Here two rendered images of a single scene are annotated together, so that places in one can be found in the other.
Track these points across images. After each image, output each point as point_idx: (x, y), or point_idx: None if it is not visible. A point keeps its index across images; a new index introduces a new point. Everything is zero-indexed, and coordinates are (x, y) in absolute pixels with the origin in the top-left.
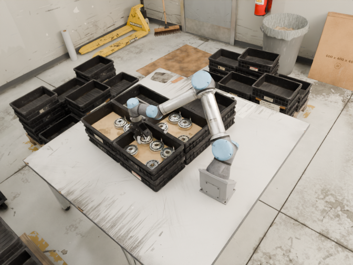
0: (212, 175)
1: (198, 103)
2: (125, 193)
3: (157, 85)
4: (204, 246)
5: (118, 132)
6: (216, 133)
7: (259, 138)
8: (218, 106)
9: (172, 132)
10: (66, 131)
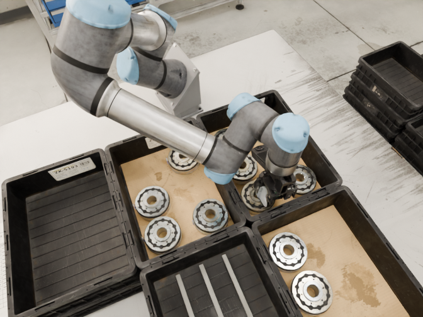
0: (186, 55)
1: (71, 271)
2: None
3: None
4: (234, 55)
5: (318, 261)
6: (152, 17)
7: (41, 156)
8: (41, 231)
9: (190, 199)
10: None
